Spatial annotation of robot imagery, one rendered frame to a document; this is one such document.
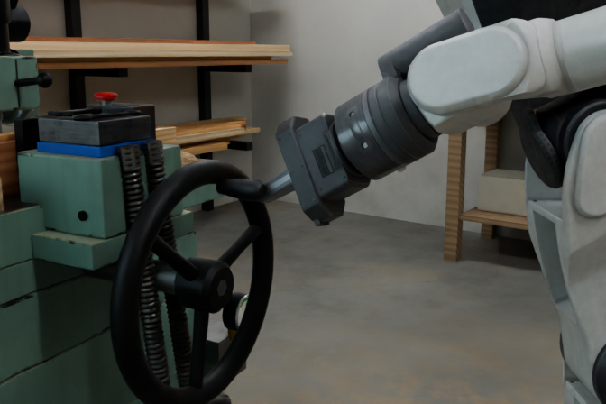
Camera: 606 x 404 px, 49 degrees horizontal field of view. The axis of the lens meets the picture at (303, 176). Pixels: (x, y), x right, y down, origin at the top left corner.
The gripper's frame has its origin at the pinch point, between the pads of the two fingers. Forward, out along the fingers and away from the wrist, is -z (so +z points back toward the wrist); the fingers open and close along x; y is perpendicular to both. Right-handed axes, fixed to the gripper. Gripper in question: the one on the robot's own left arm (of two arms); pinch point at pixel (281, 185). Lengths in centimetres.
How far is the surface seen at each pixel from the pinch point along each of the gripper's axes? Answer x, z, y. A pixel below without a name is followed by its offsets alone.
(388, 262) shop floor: 13, -116, -253
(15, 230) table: 5.2, -24.2, 17.1
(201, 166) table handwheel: 4.3, -4.7, 6.7
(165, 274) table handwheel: -4.3, -15.9, 5.4
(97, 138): 11.0, -12.1, 13.1
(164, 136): 26.0, -35.3, -24.1
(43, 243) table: 3.1, -23.3, 14.7
